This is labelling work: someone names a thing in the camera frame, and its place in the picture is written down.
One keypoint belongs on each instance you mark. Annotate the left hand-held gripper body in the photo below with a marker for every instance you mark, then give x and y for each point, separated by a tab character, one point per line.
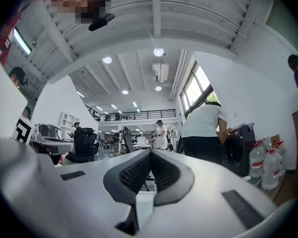
21	133

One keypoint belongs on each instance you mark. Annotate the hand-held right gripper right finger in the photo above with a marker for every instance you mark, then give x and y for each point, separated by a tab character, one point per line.
201	207

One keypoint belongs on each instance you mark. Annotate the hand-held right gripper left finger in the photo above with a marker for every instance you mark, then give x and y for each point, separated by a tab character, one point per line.
89	195

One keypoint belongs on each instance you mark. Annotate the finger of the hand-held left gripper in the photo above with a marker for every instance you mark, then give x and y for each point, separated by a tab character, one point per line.
62	145

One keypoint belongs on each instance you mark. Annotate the black mesh office chair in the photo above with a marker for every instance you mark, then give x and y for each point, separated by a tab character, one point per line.
85	142

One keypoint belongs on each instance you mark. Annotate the white shelf unit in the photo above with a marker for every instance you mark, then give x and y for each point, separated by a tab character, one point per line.
69	121

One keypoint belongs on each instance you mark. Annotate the group of ceiling strip lights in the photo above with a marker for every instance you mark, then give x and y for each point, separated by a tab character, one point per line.
113	106

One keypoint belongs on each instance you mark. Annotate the black equipment case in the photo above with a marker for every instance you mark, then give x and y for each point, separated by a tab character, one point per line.
245	152

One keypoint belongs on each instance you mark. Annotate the round ceiling downlight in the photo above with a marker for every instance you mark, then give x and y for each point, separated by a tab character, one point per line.
107	59
125	92
158	88
158	52

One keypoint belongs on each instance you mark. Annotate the black mezzanine railing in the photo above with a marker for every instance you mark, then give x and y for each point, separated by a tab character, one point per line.
139	115

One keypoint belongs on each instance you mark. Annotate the long ceiling lamp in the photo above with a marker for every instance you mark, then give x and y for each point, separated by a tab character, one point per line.
22	41

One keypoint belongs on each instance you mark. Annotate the brown cardboard box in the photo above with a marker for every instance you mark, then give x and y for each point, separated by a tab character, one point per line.
275	139

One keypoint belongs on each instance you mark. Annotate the person's red shirt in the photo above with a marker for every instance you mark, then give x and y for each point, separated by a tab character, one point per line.
5	33

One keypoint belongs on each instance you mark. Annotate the large window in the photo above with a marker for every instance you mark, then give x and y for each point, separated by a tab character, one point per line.
192	88

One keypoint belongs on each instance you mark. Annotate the white ceiling air conditioner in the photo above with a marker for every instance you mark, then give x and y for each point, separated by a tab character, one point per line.
161	72

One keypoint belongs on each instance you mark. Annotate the white ceiling pipes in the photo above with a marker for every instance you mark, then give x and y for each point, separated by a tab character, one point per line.
178	78

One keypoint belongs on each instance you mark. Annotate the small ceiling camera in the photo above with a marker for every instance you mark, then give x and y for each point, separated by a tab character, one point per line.
34	43

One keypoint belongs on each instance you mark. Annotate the black head-worn camera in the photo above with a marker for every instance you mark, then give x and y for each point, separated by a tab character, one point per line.
99	25

